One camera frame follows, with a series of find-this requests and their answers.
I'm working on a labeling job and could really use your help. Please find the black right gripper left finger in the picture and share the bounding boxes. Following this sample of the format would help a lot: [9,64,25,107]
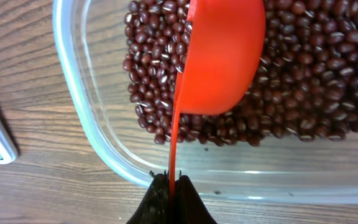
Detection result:
[127,171,169,224]

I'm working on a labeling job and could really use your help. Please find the red adzuki beans in container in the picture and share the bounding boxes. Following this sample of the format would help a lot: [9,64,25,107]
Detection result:
[123,0,358,147]

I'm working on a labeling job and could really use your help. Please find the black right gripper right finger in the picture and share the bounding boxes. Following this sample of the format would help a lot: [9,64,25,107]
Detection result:
[174,175,217,224]

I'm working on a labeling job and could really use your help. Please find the clear plastic food container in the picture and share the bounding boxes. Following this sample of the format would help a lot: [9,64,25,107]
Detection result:
[53,0,358,204]

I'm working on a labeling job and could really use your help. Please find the orange plastic measuring scoop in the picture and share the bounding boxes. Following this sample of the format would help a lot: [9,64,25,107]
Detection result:
[168,0,265,199]

